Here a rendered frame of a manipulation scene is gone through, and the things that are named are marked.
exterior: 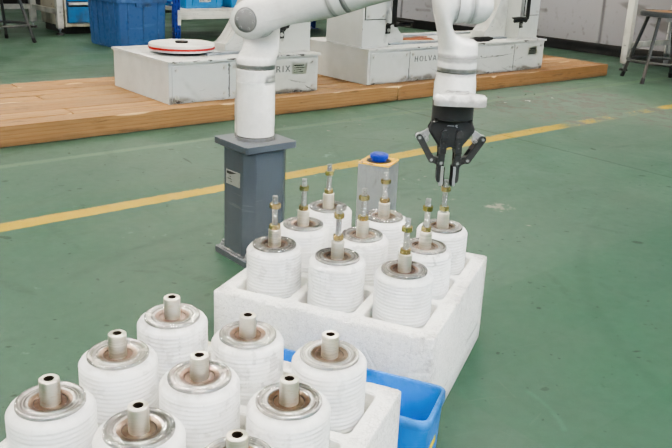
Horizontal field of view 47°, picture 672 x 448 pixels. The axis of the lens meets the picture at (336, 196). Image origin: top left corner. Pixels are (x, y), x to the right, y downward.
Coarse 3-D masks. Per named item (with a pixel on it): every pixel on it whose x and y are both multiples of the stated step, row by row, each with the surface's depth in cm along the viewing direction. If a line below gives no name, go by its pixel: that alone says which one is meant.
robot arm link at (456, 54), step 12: (432, 0) 134; (444, 0) 131; (456, 0) 130; (444, 12) 131; (456, 12) 131; (444, 24) 132; (444, 36) 133; (456, 36) 133; (444, 48) 134; (456, 48) 133; (468, 48) 133; (444, 60) 135; (456, 60) 134; (468, 60) 134; (444, 72) 135; (456, 72) 134; (468, 72) 135
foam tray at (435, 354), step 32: (480, 256) 152; (224, 288) 133; (480, 288) 151; (224, 320) 133; (288, 320) 128; (320, 320) 125; (352, 320) 123; (448, 320) 126; (384, 352) 122; (416, 352) 120; (448, 352) 131; (448, 384) 135
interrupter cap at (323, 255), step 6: (318, 252) 131; (324, 252) 131; (330, 252) 131; (348, 252) 131; (354, 252) 131; (318, 258) 128; (324, 258) 128; (330, 258) 129; (348, 258) 129; (354, 258) 129; (330, 264) 126; (336, 264) 126; (342, 264) 126; (348, 264) 127
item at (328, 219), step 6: (312, 210) 153; (348, 210) 154; (312, 216) 152; (318, 216) 151; (324, 216) 151; (330, 216) 151; (348, 216) 153; (324, 222) 151; (330, 222) 151; (342, 222) 152; (348, 222) 154; (330, 228) 151; (342, 228) 152; (330, 234) 152; (330, 240) 152; (330, 246) 152
